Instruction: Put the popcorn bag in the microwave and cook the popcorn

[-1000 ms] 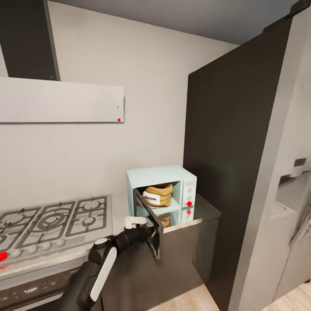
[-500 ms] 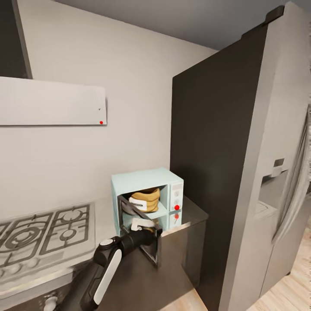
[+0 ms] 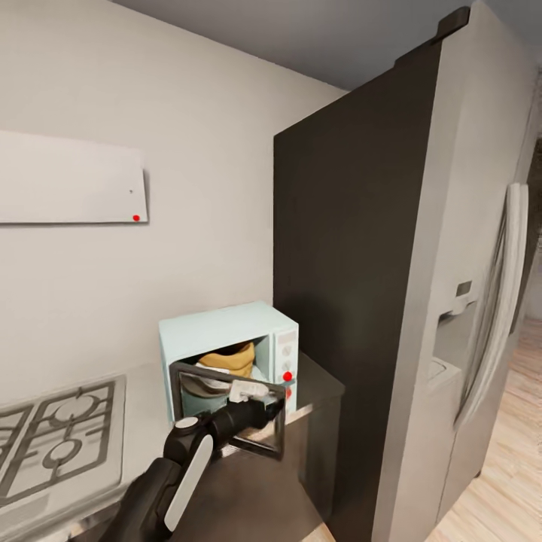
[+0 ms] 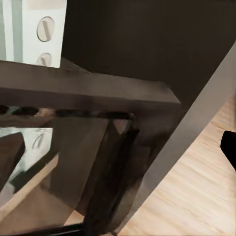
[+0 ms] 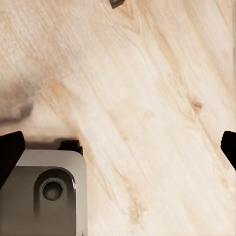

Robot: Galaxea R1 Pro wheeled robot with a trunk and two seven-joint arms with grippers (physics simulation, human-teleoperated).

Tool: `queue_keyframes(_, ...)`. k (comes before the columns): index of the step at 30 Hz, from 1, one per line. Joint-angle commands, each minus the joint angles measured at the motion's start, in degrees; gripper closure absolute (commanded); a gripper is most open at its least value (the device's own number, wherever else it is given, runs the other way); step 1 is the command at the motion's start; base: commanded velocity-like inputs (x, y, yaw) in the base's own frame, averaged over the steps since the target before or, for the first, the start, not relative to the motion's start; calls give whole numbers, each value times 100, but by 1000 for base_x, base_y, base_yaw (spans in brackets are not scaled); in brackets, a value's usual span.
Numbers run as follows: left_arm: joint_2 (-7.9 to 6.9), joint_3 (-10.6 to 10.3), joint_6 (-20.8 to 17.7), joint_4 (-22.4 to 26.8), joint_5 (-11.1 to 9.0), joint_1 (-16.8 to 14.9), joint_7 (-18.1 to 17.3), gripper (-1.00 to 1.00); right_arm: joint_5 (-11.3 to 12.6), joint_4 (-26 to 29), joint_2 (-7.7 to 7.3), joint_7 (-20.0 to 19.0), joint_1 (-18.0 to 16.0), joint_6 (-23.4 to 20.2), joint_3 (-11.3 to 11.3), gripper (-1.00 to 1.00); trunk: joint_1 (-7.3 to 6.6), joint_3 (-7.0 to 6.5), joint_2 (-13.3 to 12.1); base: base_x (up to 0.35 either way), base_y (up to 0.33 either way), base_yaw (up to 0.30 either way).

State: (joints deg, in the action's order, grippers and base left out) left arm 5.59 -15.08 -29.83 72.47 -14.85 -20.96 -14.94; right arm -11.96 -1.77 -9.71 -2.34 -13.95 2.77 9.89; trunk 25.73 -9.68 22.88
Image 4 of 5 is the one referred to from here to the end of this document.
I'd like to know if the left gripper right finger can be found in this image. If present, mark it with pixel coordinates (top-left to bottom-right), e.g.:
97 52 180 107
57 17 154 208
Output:
220 130 236 170

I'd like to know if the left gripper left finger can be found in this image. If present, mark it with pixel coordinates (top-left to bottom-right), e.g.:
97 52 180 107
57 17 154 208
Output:
0 131 26 190

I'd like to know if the microwave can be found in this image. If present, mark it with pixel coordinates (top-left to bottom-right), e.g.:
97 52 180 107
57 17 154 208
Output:
0 0 183 236

